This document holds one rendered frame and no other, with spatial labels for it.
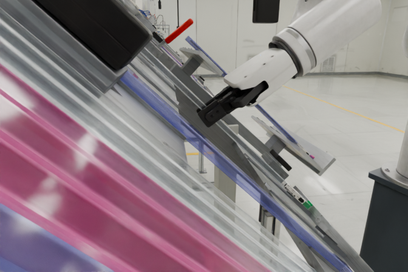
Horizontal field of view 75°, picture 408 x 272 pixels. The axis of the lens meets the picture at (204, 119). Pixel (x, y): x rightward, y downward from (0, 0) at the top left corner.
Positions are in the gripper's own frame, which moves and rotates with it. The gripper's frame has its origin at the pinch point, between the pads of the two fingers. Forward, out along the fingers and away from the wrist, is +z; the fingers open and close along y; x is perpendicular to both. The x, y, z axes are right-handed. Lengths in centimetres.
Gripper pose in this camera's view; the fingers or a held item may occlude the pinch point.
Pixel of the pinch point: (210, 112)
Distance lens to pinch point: 46.1
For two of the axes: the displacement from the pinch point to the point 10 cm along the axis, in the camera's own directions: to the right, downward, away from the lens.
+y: 1.4, 2.8, -9.5
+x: 5.7, 7.6, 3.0
